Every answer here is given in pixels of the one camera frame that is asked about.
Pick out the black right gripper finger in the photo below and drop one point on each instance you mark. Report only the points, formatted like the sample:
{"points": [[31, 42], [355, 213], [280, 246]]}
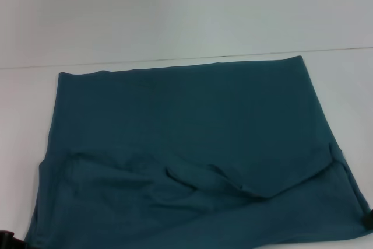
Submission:
{"points": [[368, 218]]}

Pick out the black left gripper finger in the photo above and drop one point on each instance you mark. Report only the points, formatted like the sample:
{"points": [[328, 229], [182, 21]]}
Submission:
{"points": [[10, 241]]}

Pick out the teal FREE! print t-shirt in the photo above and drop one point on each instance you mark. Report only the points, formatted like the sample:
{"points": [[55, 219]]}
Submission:
{"points": [[189, 129]]}

